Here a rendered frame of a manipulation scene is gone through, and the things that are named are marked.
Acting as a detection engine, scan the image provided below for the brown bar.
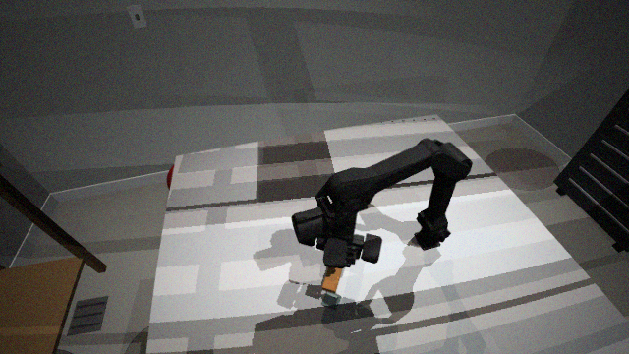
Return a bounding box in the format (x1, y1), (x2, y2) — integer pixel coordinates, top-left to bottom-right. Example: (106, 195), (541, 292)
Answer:
(322, 267), (342, 293)

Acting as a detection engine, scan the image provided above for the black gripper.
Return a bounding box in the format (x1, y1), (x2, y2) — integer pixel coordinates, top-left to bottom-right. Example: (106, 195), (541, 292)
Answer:
(301, 228), (382, 264)

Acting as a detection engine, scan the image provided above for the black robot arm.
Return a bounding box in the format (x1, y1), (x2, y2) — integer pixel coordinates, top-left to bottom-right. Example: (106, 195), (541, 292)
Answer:
(291, 138), (473, 268)

